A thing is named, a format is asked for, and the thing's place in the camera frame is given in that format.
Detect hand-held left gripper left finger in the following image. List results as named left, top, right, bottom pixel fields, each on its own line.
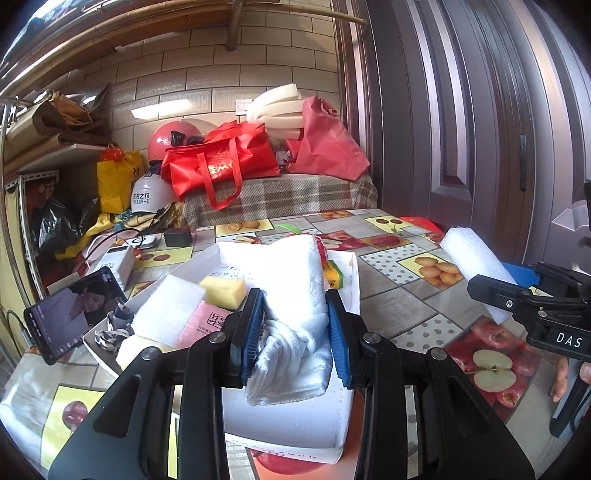
left=48, top=287, right=266, bottom=480

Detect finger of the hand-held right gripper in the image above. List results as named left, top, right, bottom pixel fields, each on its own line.
left=503, top=261, right=591, bottom=298
left=467, top=274, right=587, bottom=340

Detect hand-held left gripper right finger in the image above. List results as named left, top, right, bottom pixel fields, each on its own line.
left=325, top=291, right=536, bottom=480

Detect white foam sheet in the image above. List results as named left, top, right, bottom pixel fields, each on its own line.
left=438, top=225, right=519, bottom=325

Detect pink packet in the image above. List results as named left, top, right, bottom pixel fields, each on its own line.
left=174, top=300, right=235, bottom=350

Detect white towel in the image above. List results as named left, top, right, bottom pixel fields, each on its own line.
left=217, top=234, right=335, bottom=407

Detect white cardboard box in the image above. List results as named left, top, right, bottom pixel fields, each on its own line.
left=83, top=241, right=362, bottom=464

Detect white sponge block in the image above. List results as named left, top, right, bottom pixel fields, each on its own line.
left=129, top=274, right=207, bottom=344

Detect person's right hand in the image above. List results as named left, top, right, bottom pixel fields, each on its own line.
left=551, top=356, right=591, bottom=401

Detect grey plastic object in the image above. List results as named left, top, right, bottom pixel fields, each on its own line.
left=551, top=207, right=591, bottom=232

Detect yellow green scouring sponge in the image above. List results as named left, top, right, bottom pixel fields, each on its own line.
left=322, top=260, right=347, bottom=290

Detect red plastic stool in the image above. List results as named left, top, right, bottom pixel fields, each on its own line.
left=398, top=215, right=445, bottom=236

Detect off-white foam pad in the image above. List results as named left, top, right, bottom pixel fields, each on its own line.
left=115, top=333, right=178, bottom=371

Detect black power adapter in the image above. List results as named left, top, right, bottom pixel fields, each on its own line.
left=164, top=227, right=194, bottom=247

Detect black white patterned scrunchie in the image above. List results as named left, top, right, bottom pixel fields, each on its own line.
left=92, top=318, right=132, bottom=355

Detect plaid cloth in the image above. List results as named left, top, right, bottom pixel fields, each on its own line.
left=178, top=173, right=379, bottom=229

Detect white charger box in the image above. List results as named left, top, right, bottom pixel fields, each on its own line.
left=95, top=246, right=137, bottom=287

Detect white helmet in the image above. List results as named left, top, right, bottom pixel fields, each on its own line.
left=130, top=174, right=178, bottom=215

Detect red tote bag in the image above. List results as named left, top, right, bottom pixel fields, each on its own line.
left=160, top=121, right=281, bottom=210

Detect black smartphone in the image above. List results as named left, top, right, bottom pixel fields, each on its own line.
left=23, top=266, right=127, bottom=365

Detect brown panelled door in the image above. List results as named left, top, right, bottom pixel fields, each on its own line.
left=335, top=0, right=591, bottom=278

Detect red plastic bag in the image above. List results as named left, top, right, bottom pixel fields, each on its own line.
left=285, top=96, right=371, bottom=181

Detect yellow shopping bag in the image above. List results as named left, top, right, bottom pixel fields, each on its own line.
left=96, top=144, right=146, bottom=214

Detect pink helmet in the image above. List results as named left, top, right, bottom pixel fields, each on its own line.
left=147, top=121, right=204, bottom=162

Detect black plastic bag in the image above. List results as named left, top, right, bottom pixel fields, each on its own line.
left=39, top=196, right=100, bottom=252

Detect white foam strips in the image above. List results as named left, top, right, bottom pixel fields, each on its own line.
left=246, top=83, right=305, bottom=139

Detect thin black cable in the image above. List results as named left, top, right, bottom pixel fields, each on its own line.
left=83, top=232, right=139, bottom=273

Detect wall shelf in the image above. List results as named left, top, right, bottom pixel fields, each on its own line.
left=0, top=138, right=109, bottom=181

